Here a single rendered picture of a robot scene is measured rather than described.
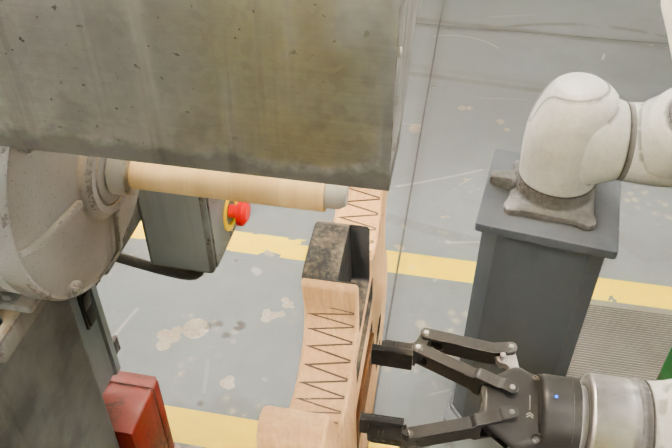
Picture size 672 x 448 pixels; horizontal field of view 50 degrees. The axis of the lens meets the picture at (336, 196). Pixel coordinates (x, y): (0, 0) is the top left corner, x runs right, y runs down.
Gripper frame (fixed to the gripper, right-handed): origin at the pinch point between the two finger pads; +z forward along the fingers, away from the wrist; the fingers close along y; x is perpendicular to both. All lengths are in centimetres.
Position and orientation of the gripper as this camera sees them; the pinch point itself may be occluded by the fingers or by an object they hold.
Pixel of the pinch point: (367, 387)
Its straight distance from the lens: 74.2
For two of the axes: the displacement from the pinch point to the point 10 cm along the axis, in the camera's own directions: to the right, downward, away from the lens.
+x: -0.4, -6.7, -7.4
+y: 1.8, -7.4, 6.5
